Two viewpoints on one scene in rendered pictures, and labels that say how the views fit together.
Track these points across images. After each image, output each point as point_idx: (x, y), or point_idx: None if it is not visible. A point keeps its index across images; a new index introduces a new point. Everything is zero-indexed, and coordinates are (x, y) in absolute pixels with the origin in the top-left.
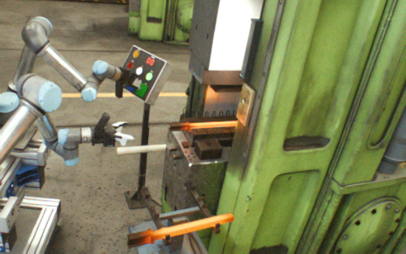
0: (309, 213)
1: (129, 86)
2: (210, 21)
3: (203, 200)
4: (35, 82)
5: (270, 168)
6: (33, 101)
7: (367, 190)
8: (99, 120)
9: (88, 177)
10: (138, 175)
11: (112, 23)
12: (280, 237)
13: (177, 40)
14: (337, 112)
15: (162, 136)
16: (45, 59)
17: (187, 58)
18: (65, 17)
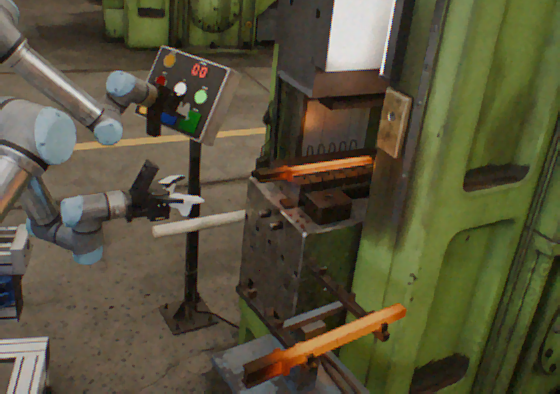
0: (501, 293)
1: (172, 115)
2: None
3: (325, 295)
4: (23, 110)
5: (445, 223)
6: (24, 145)
7: None
8: (86, 189)
9: (87, 291)
10: (177, 275)
11: (72, 23)
12: (455, 342)
13: (194, 45)
14: (539, 121)
15: (204, 205)
16: (20, 71)
17: None
18: None
